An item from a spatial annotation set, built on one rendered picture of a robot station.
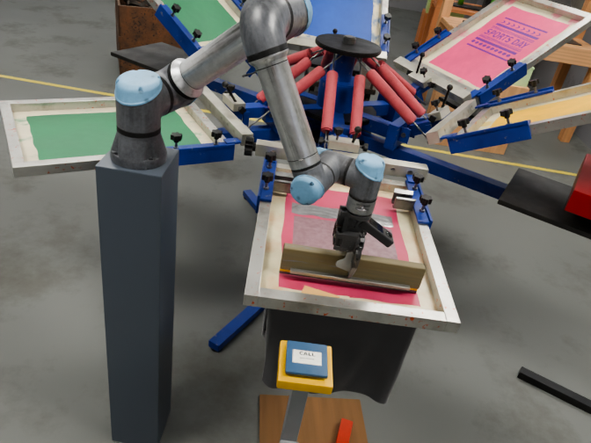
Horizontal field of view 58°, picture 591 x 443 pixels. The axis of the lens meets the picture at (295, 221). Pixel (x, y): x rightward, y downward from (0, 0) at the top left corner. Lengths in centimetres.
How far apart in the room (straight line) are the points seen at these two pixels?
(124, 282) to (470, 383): 178
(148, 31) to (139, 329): 380
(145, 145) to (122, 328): 65
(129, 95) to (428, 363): 199
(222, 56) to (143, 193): 42
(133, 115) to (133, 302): 61
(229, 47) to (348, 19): 211
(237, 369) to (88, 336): 71
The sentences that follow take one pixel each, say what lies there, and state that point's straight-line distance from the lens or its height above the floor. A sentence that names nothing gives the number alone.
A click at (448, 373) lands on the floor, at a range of 283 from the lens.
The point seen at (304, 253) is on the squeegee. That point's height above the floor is 105.
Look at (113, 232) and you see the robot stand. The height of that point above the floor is 99.
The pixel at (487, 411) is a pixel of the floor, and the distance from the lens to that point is 275.
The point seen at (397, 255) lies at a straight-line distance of 175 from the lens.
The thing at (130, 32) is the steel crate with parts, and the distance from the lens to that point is 527.
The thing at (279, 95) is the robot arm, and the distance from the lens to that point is 122.
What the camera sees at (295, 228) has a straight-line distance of 175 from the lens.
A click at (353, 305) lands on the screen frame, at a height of 99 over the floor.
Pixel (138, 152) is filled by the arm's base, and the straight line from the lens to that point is 149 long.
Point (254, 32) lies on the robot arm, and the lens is 121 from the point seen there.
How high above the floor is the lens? 192
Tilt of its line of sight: 32 degrees down
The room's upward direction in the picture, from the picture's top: 10 degrees clockwise
